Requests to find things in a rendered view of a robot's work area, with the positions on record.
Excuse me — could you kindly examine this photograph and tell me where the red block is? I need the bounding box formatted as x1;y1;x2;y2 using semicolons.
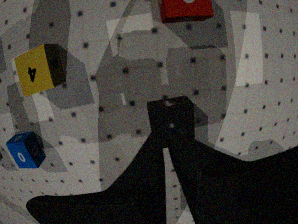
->
158;0;214;24

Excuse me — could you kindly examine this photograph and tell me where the yellow block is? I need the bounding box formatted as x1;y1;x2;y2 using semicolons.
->
15;43;67;97

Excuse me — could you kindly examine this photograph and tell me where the blue block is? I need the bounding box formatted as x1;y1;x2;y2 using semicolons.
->
5;131;45;169

